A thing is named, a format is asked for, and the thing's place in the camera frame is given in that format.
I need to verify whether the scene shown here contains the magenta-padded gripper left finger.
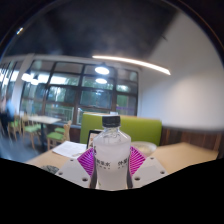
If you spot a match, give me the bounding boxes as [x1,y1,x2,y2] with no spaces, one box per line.
[54,146,99,189]

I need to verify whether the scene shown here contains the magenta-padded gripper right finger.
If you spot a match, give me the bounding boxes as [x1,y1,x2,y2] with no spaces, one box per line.
[127,145,169,188]

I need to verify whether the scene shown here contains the clear water bottle black cap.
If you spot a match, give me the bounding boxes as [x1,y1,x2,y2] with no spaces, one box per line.
[92,115,132,191]

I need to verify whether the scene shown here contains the white paper sheets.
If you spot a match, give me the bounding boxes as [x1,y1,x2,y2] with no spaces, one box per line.
[51,140,88,159]

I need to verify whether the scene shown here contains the green upholstered bench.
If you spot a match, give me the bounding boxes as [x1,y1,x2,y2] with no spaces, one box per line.
[79,112,163,147]

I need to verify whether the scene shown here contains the black-and-white speckled mug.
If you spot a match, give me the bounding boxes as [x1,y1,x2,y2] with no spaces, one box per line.
[40,164,60,175]

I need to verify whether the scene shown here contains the group of green-seated wooden chairs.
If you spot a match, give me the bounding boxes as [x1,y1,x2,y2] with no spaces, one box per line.
[6,113,73,151]

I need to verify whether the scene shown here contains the light wooden dining table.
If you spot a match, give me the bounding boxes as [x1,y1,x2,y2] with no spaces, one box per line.
[23,114,63,141]

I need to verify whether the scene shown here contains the person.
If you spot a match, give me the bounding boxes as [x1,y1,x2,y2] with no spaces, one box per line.
[0,99,16,136]

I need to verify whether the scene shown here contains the round pendant lamp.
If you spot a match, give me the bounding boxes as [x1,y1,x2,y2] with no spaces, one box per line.
[94,65,111,76]

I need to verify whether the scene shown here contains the long curved ceiling light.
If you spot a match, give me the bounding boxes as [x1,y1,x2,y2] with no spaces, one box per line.
[91,54,172,76]

